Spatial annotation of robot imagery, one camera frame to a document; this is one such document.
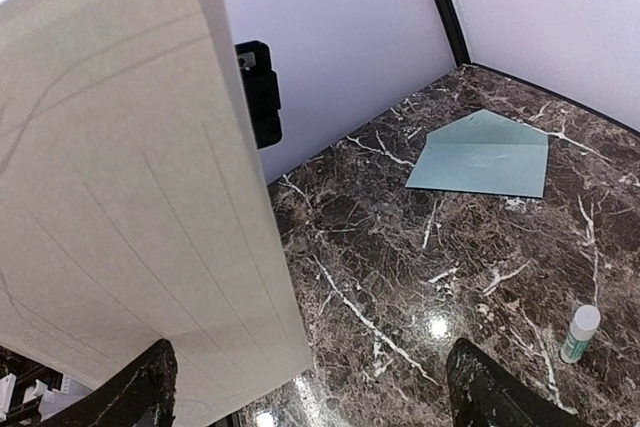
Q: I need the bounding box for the teal paper envelope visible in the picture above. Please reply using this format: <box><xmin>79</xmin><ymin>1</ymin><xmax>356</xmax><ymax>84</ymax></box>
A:
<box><xmin>406</xmin><ymin>110</ymin><xmax>549</xmax><ymax>198</ymax></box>

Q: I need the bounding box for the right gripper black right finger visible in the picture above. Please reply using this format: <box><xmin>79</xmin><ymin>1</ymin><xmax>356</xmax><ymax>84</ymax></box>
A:
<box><xmin>446</xmin><ymin>338</ymin><xmax>586</xmax><ymax>427</ymax></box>

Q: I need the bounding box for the beige ornate letter paper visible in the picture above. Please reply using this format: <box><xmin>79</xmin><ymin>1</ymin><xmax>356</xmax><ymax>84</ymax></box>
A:
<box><xmin>1</xmin><ymin>0</ymin><xmax>311</xmax><ymax>426</ymax></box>

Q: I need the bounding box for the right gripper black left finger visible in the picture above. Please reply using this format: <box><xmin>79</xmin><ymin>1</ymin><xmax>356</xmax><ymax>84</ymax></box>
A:
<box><xmin>40</xmin><ymin>339</ymin><xmax>178</xmax><ymax>426</ymax></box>

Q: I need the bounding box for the white green glue stick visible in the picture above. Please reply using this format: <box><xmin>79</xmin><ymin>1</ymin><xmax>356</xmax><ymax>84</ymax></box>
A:
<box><xmin>560</xmin><ymin>305</ymin><xmax>601</xmax><ymax>364</ymax></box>

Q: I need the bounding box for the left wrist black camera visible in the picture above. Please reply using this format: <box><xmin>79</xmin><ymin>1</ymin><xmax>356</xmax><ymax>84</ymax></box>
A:
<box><xmin>235</xmin><ymin>40</ymin><xmax>282</xmax><ymax>149</ymax></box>

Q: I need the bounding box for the right black frame post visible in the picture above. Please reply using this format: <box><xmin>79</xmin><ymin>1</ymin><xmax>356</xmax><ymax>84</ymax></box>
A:
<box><xmin>434</xmin><ymin>0</ymin><xmax>471</xmax><ymax>66</ymax></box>

